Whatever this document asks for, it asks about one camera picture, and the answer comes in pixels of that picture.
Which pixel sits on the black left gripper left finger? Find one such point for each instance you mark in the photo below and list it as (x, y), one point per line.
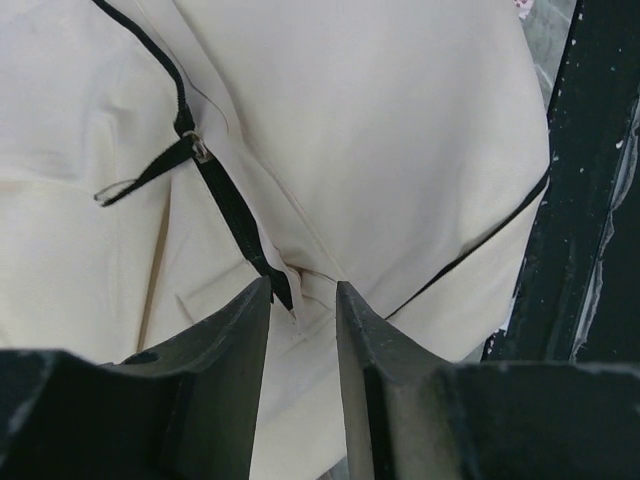
(184, 409)

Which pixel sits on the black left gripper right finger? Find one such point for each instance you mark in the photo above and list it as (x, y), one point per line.
(410, 414)

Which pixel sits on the cream canvas backpack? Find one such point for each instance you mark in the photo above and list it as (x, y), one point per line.
(158, 156)

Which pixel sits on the floral cover book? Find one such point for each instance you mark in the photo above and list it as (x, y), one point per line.
(523, 8)

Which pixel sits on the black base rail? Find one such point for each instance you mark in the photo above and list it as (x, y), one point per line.
(590, 115)

